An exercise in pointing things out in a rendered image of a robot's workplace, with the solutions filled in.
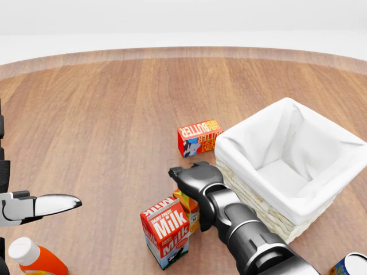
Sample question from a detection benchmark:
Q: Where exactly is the white cloth basket liner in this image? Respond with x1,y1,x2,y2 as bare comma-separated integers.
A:
214,97,367,226

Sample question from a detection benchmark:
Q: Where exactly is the orange bottle with white cap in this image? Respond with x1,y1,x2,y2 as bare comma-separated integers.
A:
7,236,69,275

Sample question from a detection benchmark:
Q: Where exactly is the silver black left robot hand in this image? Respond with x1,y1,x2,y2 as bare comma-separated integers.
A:
0,97,83,229

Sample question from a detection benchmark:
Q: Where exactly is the pale wicker basket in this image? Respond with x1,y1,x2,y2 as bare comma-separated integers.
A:
214,159,335,245

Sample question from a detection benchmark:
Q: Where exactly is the red butter box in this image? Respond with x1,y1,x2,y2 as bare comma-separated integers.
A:
177,119,224,159

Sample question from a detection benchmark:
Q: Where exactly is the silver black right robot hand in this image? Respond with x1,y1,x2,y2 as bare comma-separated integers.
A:
168,161,228,207

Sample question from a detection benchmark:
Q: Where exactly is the blue yellow tin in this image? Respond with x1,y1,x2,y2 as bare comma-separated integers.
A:
329,252,367,275

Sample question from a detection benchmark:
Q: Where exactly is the red white milk carton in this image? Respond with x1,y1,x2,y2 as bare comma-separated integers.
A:
139,197,191,271

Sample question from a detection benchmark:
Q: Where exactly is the orange juice carton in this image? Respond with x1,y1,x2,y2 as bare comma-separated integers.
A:
172,188,201,237

